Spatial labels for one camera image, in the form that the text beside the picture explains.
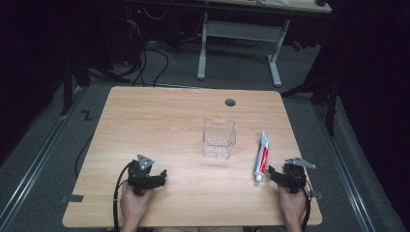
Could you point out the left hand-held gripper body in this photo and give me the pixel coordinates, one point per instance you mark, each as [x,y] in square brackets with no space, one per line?
[139,175]

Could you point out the clear plastic box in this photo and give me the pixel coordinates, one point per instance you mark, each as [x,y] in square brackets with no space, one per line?
[219,138]

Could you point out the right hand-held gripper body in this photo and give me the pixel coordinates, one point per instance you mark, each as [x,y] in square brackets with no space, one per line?
[295,175]

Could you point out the black floor tape mark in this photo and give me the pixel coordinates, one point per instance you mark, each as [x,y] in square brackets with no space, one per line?
[87,115]

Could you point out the round black table grommet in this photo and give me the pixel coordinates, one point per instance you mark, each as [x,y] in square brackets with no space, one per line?
[230,102]

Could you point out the metal floor rail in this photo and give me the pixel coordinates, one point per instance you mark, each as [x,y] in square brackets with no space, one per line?
[346,180]
[32,167]

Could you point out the grey-legged background desk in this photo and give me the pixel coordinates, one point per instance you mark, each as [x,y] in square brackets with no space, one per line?
[241,30]

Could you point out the grey tape strip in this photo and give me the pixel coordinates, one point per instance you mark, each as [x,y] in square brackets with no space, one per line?
[74,198]

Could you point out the black metal stand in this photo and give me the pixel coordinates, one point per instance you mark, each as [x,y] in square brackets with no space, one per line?
[67,87]
[330,96]

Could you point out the person's right hand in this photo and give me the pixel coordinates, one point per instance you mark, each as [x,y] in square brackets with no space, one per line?
[292,206]

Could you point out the white red toothpaste tube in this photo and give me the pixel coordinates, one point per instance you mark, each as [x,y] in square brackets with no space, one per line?
[261,158]

